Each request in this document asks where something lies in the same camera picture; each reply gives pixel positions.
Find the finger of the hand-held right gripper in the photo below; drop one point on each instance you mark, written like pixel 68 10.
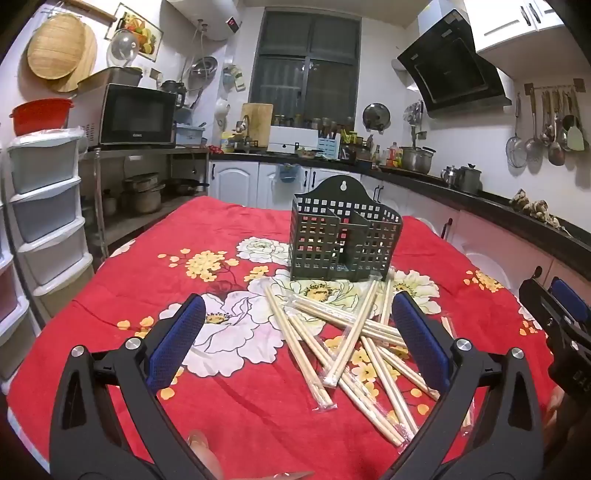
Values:
pixel 570 297
pixel 531 295

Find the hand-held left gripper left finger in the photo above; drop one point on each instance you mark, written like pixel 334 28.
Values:
pixel 178 341

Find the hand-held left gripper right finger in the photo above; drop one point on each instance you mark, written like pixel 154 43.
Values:
pixel 420 341

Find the group of chopsticks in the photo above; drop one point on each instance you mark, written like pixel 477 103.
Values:
pixel 351 332

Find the dark green utensil holder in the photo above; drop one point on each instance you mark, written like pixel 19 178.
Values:
pixel 355 196

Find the person's right hand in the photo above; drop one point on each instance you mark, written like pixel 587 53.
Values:
pixel 554 401

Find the person's left hand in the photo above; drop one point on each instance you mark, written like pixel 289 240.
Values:
pixel 203 454

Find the red floral tablecloth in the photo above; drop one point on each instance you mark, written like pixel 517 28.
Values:
pixel 138 277

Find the pile of ginger roots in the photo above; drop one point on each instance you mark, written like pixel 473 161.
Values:
pixel 531 205

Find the black kitchen countertop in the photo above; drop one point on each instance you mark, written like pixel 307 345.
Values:
pixel 494 199

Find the steel canister with lid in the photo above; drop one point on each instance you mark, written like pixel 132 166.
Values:
pixel 470 180

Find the small steel kettle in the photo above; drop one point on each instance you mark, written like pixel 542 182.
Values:
pixel 450 177

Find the steel ladle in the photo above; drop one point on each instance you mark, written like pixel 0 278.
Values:
pixel 556 154

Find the steel skimmer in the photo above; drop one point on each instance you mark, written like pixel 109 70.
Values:
pixel 534 147

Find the lidded metal pot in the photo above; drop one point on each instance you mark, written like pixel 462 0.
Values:
pixel 145 196

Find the black frying pan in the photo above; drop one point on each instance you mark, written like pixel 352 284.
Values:
pixel 184 186

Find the green spatula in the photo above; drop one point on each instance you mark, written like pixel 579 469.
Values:
pixel 576 138

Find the white base cabinets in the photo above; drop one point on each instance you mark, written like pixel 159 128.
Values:
pixel 240 180

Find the white plastic drawer tower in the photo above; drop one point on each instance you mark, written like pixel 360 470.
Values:
pixel 9 300

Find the large steel pot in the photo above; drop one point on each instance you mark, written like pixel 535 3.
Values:
pixel 418 159

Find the orange sauce bottle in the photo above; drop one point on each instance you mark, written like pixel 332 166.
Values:
pixel 393 157

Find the metal shelf rack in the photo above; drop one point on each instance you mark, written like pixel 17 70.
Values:
pixel 138 153

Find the blue plastic bag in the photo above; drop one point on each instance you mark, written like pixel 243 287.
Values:
pixel 287 174

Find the yellow dish soap bottle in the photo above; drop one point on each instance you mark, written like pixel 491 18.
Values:
pixel 227 143

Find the grey plastic drawer tower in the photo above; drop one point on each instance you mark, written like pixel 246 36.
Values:
pixel 46 184

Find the blue white cutlery holder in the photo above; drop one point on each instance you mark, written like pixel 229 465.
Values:
pixel 328 147

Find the chrome faucet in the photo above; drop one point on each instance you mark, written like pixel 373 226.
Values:
pixel 242 131

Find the bowl of food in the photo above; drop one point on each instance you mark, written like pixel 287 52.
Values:
pixel 305 153

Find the dark hanging pot lid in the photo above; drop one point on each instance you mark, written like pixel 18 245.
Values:
pixel 376 116

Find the black microwave oven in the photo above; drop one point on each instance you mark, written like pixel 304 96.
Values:
pixel 134 115

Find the white hanging bowl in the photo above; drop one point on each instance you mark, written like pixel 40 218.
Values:
pixel 222 113

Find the wooden cutting board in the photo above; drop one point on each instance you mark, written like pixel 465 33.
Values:
pixel 258 120

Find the black range hood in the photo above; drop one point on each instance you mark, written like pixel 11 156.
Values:
pixel 452 69

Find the black blender jug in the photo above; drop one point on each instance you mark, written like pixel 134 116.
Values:
pixel 173 92

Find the row of glass jars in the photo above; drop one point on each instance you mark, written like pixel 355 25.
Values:
pixel 300 122

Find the red plastic basin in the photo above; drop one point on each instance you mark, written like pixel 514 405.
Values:
pixel 41 117

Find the hanging steel bowl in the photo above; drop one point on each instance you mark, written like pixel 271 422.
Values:
pixel 203 69

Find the grey rectangular tub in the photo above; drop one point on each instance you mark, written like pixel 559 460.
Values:
pixel 111 76

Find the dark window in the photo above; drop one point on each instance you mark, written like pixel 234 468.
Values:
pixel 286 69

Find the round wooden board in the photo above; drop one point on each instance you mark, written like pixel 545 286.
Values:
pixel 90 60

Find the glass pot lid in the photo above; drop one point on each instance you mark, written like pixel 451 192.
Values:
pixel 122 48

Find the round bamboo tray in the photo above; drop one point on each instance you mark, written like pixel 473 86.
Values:
pixel 55 46

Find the white water heater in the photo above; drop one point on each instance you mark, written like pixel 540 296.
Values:
pixel 207 16

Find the utensil hanging rail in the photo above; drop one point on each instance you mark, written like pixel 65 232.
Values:
pixel 554 86

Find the white wall cabinet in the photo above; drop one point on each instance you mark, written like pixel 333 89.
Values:
pixel 508 23

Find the fruit wall picture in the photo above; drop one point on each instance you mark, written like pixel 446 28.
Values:
pixel 138 32

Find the wooden wall shelf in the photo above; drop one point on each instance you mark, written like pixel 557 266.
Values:
pixel 99 14

